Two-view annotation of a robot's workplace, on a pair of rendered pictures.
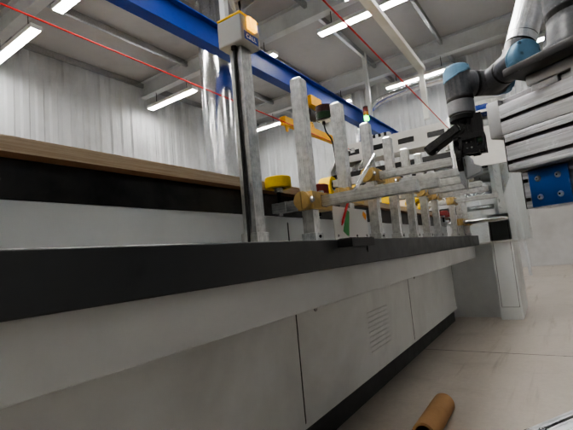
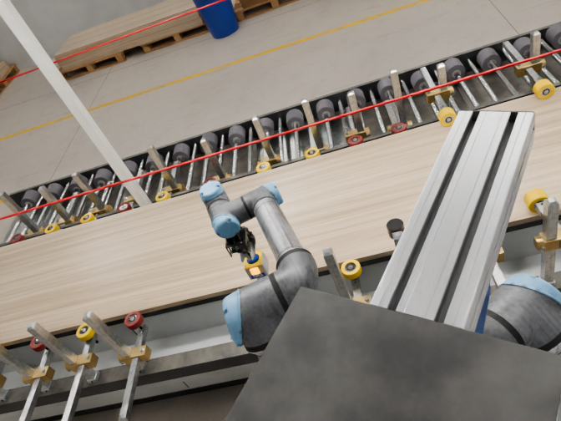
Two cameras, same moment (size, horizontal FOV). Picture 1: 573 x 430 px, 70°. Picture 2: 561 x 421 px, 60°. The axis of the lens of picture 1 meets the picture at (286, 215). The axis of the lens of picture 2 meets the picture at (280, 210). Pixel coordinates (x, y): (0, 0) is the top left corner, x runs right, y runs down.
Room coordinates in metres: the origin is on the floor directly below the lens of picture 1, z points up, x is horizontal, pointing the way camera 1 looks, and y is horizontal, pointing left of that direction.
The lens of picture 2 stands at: (0.68, -1.16, 2.42)
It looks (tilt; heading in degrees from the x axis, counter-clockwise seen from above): 40 degrees down; 73
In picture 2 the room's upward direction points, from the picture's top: 25 degrees counter-clockwise
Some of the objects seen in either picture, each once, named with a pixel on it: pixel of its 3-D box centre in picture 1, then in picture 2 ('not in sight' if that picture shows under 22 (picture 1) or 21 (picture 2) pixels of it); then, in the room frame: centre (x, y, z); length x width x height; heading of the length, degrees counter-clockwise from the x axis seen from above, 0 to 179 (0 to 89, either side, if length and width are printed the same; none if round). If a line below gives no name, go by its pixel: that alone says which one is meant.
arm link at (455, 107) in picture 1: (461, 110); not in sight; (1.16, -0.54, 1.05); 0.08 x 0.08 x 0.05
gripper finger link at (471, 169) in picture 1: (470, 171); not in sight; (1.15, -0.54, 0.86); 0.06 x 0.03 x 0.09; 57
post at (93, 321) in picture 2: not in sight; (118, 345); (0.28, 0.47, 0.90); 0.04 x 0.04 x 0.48; 57
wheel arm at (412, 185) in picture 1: (338, 199); (362, 321); (1.12, -0.15, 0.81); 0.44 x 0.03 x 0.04; 57
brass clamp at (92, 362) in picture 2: not in sight; (81, 362); (0.09, 0.60, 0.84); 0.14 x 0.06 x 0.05; 147
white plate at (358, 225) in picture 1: (352, 223); not in sight; (1.29, -0.21, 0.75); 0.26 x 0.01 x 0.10; 147
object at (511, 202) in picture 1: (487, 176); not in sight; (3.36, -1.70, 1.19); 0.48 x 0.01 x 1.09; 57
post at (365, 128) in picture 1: (371, 183); not in sight; (1.54, -0.34, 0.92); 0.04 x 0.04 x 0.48; 57
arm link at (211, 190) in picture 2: not in sight; (216, 200); (0.89, 0.05, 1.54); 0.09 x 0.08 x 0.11; 75
